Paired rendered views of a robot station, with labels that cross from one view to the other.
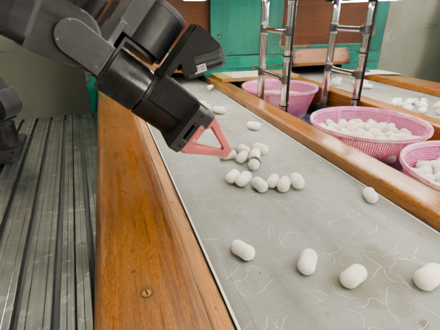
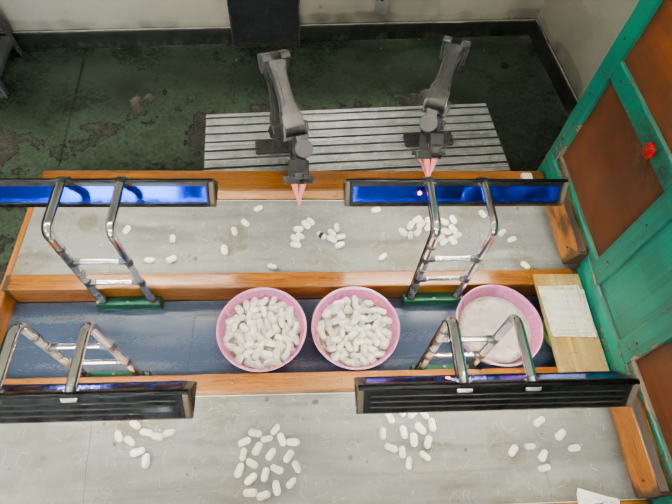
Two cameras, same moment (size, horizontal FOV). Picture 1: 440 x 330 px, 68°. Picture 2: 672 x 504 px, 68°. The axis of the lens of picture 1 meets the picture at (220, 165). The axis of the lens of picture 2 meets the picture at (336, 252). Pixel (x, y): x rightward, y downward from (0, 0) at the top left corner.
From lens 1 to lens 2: 1.68 m
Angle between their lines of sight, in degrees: 75
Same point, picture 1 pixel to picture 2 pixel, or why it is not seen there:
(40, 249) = (312, 167)
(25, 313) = (279, 167)
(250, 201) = (289, 223)
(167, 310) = (239, 182)
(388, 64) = not seen: outside the picture
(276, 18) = (650, 336)
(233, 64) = (594, 299)
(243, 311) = (237, 203)
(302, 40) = (654, 400)
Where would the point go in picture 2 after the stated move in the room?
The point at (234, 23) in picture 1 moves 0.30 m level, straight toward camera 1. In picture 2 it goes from (626, 276) to (520, 244)
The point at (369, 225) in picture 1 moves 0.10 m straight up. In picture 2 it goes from (256, 255) to (253, 239)
